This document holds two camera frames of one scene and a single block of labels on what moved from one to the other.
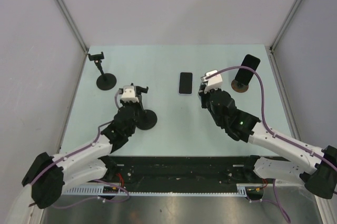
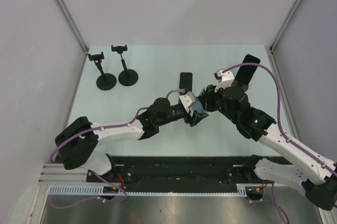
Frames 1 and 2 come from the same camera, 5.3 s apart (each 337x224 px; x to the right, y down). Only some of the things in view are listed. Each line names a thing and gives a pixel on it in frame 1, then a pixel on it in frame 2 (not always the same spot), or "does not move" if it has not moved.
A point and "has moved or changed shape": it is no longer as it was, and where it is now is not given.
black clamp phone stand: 147,119 has moved or changed shape
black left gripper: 135,103 -> 192,120
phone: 186,83 does not move
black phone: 245,74 does not move
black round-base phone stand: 106,81 does not move
